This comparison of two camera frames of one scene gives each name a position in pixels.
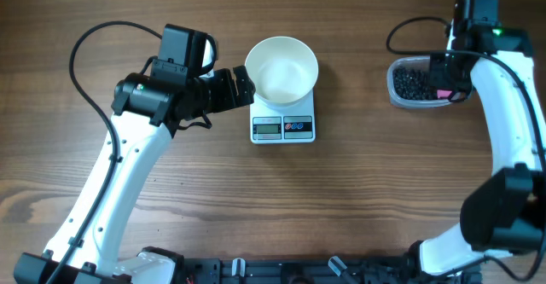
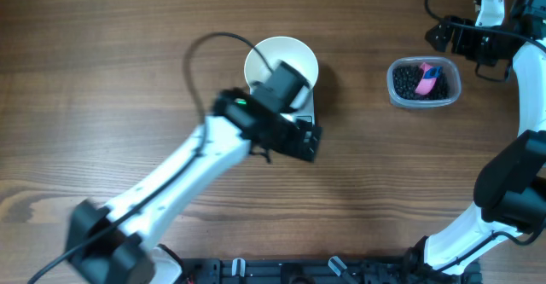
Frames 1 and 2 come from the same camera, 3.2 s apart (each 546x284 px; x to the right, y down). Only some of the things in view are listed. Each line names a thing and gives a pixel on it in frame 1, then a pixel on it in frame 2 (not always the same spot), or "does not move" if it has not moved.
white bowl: (284, 70) does not move
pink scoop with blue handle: (440, 93) → (427, 79)
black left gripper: (246, 87) → (289, 142)
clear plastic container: (409, 84) does not move
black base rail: (337, 269) does not move
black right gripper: (437, 59) → (461, 46)
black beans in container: (413, 84) does not move
